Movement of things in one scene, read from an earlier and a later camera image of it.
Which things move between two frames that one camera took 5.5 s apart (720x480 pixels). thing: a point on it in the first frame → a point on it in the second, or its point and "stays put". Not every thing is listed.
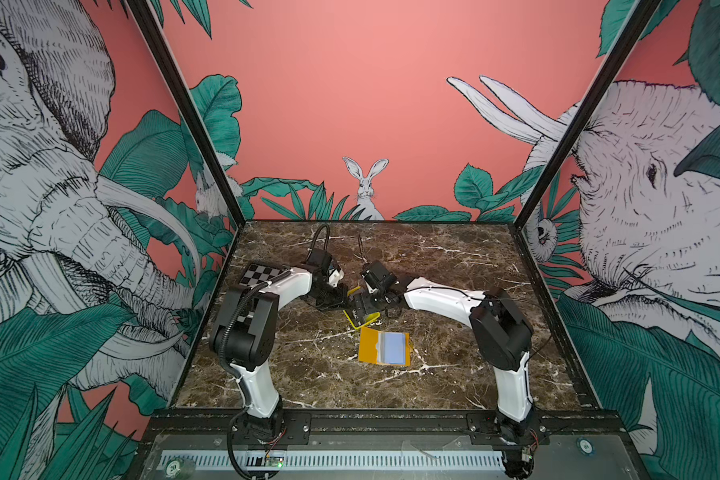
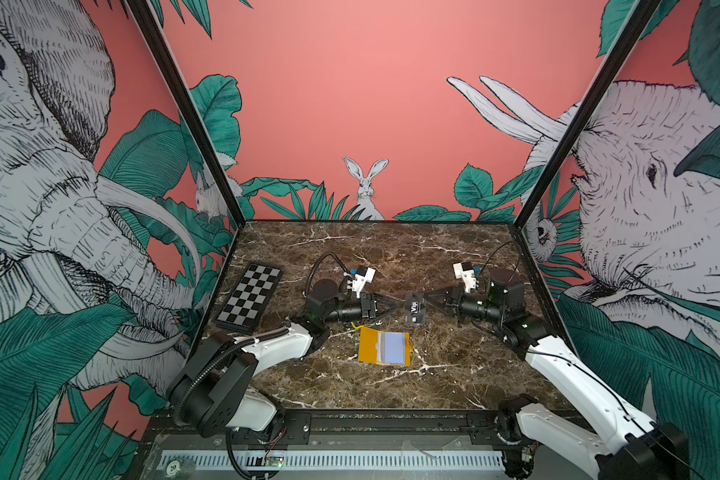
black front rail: [383, 427] stays put
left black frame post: [150, 21] stays put
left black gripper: [338, 302] → [368, 307]
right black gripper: [359, 304] → [458, 300]
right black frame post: [589, 107] stays put
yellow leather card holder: [384, 348] stays put
